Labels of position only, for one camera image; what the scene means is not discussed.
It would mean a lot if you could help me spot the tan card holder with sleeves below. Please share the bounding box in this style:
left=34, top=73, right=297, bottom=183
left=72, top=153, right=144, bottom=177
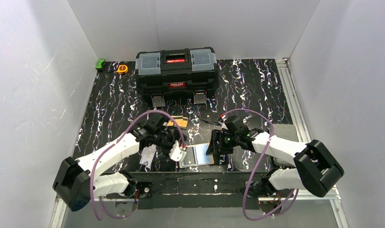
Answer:
left=179, top=143, right=214, bottom=168

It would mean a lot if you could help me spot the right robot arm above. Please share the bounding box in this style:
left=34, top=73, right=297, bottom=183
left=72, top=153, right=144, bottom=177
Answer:
left=206, top=115, right=345, bottom=198

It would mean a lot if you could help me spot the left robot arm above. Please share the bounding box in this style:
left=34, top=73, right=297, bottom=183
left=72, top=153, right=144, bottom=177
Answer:
left=52, top=110, right=187, bottom=211

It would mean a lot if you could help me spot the gold card stack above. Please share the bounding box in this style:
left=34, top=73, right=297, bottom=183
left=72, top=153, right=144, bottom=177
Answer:
left=167, top=116, right=188, bottom=129

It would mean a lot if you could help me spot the grey pad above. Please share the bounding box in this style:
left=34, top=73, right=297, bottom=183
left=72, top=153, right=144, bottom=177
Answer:
left=267, top=124, right=299, bottom=167

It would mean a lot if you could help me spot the black toolbox with clear lids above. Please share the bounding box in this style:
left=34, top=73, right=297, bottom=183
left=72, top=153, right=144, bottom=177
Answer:
left=135, top=47, right=220, bottom=107

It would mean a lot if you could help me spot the yellow tape measure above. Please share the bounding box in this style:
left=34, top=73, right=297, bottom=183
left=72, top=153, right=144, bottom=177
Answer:
left=117, top=65, right=128, bottom=75

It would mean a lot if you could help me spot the green plastic object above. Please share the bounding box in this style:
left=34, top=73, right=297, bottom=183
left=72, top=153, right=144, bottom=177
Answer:
left=95, top=59, right=106, bottom=71

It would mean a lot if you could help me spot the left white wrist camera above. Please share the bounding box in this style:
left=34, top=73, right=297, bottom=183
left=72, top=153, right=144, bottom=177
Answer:
left=169, top=141, right=187, bottom=162

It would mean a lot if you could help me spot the white aluminium table rail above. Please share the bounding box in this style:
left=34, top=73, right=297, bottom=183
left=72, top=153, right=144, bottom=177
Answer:
left=276, top=58, right=310, bottom=142

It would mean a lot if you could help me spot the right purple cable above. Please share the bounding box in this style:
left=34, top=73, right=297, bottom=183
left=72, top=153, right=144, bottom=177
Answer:
left=219, top=109, right=298, bottom=221

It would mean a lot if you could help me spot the purple cable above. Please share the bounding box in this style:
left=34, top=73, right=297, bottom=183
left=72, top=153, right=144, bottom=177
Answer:
left=89, top=110, right=187, bottom=221
left=219, top=109, right=298, bottom=221

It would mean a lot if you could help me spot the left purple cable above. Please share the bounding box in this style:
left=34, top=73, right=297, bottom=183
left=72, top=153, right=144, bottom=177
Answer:
left=89, top=110, right=187, bottom=221

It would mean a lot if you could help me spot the front aluminium rail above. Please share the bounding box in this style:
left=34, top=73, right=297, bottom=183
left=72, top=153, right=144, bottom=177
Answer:
left=49, top=179, right=349, bottom=228

